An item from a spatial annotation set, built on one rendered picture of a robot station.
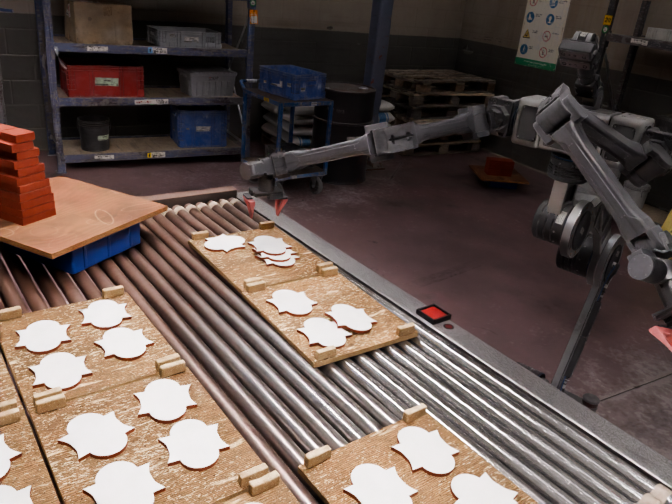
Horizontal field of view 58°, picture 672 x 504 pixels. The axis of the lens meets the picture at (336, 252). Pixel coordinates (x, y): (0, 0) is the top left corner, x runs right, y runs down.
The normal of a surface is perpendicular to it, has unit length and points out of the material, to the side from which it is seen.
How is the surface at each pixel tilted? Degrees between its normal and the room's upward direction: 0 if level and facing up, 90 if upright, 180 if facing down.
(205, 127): 90
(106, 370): 0
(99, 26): 89
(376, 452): 0
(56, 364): 0
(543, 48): 90
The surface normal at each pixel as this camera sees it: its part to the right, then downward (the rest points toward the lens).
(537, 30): -0.86, 0.13
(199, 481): 0.10, -0.91
